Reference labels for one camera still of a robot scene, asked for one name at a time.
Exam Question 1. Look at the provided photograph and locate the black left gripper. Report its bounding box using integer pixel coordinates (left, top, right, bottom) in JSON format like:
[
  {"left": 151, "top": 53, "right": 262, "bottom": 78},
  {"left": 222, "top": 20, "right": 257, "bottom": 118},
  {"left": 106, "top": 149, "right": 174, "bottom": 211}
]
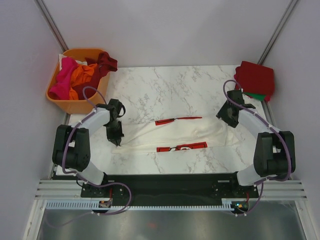
[{"left": 104, "top": 120, "right": 124, "bottom": 147}]

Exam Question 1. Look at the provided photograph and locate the white printed t shirt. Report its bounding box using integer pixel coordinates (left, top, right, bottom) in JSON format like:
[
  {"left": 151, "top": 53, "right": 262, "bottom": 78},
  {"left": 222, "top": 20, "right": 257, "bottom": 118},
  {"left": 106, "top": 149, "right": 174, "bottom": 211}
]
[{"left": 112, "top": 116, "right": 239, "bottom": 155}]

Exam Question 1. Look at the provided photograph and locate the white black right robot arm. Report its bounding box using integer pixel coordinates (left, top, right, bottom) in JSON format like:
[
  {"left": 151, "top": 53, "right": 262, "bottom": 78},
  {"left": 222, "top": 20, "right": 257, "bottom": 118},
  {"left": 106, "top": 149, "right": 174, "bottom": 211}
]
[{"left": 216, "top": 90, "right": 296, "bottom": 197}]

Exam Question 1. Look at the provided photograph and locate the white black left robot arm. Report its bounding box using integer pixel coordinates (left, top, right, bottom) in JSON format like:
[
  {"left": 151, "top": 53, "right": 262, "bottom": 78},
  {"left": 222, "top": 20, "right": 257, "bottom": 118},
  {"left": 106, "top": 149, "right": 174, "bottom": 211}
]
[{"left": 52, "top": 98, "right": 126, "bottom": 197}]

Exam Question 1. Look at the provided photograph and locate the folded green t shirt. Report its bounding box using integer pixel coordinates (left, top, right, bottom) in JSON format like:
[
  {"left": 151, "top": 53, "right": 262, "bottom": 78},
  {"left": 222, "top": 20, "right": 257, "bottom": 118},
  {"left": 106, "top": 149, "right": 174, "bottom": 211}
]
[{"left": 244, "top": 92, "right": 266, "bottom": 102}]

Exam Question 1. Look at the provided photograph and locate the folded dark red t shirt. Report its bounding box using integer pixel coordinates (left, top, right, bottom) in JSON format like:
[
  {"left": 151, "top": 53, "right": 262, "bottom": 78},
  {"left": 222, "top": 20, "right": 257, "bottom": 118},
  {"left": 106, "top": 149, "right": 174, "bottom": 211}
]
[{"left": 234, "top": 61, "right": 275, "bottom": 102}]

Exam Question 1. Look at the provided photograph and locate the crumpled orange t shirt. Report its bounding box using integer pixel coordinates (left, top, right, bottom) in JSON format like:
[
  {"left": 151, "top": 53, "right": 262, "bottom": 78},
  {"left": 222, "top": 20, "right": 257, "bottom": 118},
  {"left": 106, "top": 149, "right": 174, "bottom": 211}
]
[{"left": 69, "top": 63, "right": 98, "bottom": 100}]

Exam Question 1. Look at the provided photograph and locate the crumpled pink t shirt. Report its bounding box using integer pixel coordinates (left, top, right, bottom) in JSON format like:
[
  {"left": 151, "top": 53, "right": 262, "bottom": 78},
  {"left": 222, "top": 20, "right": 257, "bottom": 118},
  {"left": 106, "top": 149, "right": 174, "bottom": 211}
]
[{"left": 48, "top": 57, "right": 78, "bottom": 100}]

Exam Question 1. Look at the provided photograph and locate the crumpled maroon t shirt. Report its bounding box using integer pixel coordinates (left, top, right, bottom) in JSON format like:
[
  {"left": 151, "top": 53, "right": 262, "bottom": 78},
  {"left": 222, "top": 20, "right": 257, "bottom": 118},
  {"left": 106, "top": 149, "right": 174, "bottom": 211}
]
[{"left": 74, "top": 51, "right": 118, "bottom": 100}]

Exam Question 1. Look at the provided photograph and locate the white cloth in basket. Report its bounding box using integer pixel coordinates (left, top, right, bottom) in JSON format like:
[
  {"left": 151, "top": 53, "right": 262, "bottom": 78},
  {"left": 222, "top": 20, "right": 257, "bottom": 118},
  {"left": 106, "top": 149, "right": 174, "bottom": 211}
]
[{"left": 58, "top": 54, "right": 88, "bottom": 71}]

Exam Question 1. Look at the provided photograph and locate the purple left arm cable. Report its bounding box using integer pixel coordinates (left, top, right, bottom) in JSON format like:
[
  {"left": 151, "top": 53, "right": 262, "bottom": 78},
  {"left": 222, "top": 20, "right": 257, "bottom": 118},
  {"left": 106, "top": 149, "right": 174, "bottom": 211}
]
[{"left": 46, "top": 86, "right": 135, "bottom": 228}]

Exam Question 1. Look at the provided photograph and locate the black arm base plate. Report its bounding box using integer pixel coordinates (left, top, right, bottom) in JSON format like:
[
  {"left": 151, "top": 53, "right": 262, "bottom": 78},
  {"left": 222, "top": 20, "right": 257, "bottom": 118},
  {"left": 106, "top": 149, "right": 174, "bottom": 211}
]
[{"left": 81, "top": 173, "right": 259, "bottom": 206}]

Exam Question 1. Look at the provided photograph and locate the white slotted cable duct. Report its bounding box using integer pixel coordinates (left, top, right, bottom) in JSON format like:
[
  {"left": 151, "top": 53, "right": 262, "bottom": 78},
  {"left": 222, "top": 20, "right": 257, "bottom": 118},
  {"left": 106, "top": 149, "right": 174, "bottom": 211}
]
[{"left": 45, "top": 200, "right": 234, "bottom": 211}]

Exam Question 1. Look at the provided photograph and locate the aluminium frame rail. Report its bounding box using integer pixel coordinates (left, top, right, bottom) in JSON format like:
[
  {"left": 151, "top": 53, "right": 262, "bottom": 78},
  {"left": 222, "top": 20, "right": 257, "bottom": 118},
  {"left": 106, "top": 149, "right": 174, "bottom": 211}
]
[{"left": 35, "top": 180, "right": 307, "bottom": 201}]

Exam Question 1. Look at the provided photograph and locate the right corner aluminium post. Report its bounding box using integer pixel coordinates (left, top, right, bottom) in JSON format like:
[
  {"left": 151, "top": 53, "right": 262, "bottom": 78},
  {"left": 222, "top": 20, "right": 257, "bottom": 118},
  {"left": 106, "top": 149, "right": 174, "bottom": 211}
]
[{"left": 257, "top": 0, "right": 300, "bottom": 65}]

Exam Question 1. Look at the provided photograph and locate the corner aluminium post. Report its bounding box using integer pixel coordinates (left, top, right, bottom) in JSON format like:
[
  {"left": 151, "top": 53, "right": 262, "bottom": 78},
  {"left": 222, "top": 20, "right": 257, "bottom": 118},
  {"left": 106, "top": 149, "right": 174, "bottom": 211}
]
[
  {"left": 257, "top": 0, "right": 300, "bottom": 65},
  {"left": 34, "top": 0, "right": 69, "bottom": 52}
]

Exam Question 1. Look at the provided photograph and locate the left corner aluminium post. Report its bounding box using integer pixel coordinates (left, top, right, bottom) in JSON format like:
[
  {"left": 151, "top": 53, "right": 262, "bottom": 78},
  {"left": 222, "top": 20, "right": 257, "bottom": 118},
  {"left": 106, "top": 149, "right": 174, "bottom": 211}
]
[{"left": 34, "top": 0, "right": 69, "bottom": 52}]

